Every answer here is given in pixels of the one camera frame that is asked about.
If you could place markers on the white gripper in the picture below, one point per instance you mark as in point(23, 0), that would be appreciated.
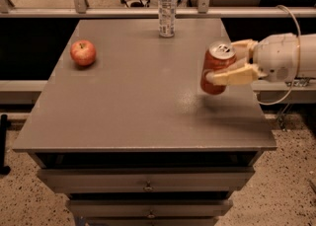
point(276, 57)

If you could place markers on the red coke can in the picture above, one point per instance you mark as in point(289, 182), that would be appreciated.
point(219, 55)

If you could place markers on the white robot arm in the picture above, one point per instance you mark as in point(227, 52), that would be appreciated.
point(306, 58)

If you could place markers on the clear plastic water bottle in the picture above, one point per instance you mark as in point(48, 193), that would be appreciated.
point(167, 16)

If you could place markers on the grey drawer cabinet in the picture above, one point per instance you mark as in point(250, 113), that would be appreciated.
point(140, 106)

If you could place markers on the red apple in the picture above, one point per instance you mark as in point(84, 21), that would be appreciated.
point(83, 52)

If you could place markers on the grey drawer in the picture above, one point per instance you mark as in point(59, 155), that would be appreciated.
point(146, 180)
point(148, 208)

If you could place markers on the top grey drawer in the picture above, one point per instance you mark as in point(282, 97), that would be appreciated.
point(146, 180)

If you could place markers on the black stand leg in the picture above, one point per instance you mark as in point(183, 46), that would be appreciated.
point(4, 124)

